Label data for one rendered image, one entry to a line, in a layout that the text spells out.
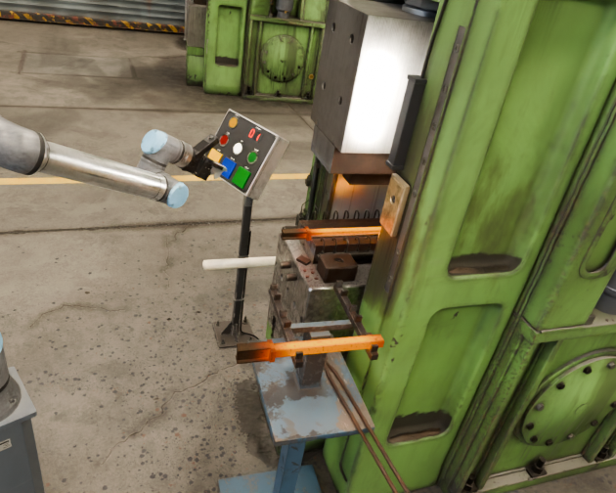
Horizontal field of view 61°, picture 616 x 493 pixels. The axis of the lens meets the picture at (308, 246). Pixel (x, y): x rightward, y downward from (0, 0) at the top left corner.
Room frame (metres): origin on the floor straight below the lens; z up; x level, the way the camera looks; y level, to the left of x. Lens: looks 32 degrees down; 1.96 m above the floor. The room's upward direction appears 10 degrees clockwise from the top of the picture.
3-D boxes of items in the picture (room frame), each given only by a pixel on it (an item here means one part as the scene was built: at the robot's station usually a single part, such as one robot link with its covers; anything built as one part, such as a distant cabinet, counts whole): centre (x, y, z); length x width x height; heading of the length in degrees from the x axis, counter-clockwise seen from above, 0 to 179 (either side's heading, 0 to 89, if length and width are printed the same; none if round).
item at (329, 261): (1.53, -0.11, 0.95); 0.12 x 0.08 x 0.06; 114
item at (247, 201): (2.15, 0.31, 0.54); 0.04 x 0.04 x 1.08; 24
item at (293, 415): (1.17, -0.07, 0.75); 0.40 x 0.30 x 0.02; 22
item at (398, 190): (1.44, -0.23, 1.27); 0.09 x 0.02 x 0.17; 24
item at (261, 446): (1.66, 0.06, 0.01); 0.58 x 0.39 x 0.01; 24
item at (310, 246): (1.76, -0.18, 0.96); 0.42 x 0.20 x 0.09; 114
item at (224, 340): (2.15, 0.31, 0.05); 0.22 x 0.22 x 0.09; 24
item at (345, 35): (1.72, -0.20, 1.56); 0.42 x 0.39 x 0.40; 114
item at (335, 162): (1.76, -0.18, 1.32); 0.42 x 0.20 x 0.10; 114
